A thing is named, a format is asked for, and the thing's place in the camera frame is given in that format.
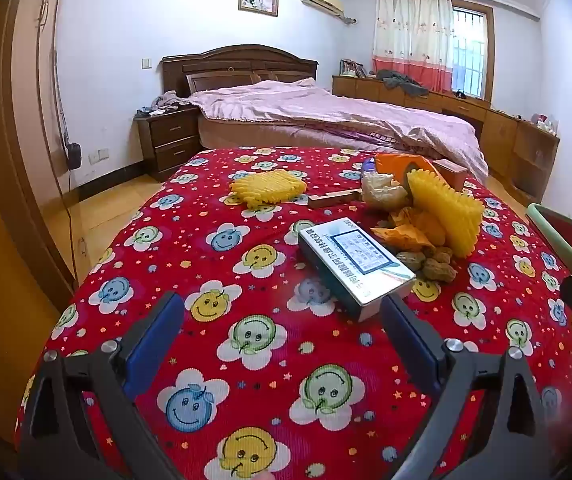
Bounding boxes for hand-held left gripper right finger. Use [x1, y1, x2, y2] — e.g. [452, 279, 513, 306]
[380, 294, 562, 480]

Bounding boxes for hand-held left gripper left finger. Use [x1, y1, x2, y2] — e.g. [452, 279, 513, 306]
[16, 290, 187, 480]

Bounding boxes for red bin with green rim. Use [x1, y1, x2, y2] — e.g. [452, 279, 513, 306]
[525, 203, 572, 286]

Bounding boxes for white and green medicine box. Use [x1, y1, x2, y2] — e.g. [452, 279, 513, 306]
[297, 217, 417, 323]

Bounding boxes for orange plastic bag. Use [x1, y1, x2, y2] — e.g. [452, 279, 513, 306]
[370, 207, 447, 253]

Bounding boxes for large yellow foam net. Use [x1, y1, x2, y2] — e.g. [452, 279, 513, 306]
[406, 169, 484, 259]

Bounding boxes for red smiley flower blanket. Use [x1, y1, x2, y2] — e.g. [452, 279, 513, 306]
[13, 146, 572, 480]

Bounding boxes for wooden corner shelf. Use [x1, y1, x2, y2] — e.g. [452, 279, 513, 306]
[481, 110, 562, 206]

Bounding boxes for crumpled white plastic bag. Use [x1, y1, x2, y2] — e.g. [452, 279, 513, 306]
[361, 171, 409, 209]

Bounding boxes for wooden block piece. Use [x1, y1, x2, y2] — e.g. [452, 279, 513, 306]
[307, 190, 364, 209]

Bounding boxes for brown cardboard box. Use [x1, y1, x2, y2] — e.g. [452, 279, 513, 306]
[435, 158, 468, 192]

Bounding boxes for small yellow foam net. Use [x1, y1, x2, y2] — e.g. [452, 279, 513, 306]
[229, 170, 308, 209]

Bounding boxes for dark wooden nightstand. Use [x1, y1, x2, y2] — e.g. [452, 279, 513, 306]
[133, 105, 202, 183]

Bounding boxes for long wooden dresser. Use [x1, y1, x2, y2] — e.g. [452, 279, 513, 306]
[332, 75, 519, 161]

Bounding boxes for pile of light clothes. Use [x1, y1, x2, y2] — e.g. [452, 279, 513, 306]
[136, 90, 192, 116]

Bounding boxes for dark grey clothes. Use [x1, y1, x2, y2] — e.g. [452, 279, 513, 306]
[373, 69, 429, 96]

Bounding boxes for barred window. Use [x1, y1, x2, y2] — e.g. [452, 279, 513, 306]
[451, 5, 495, 101]

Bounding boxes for dark wooden bed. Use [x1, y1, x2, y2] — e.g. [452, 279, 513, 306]
[160, 44, 489, 181]

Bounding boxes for floral curtain with red hem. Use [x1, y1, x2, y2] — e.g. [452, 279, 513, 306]
[372, 0, 454, 93]

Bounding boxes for black hanging cable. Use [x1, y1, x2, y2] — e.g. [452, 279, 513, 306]
[38, 0, 79, 281]

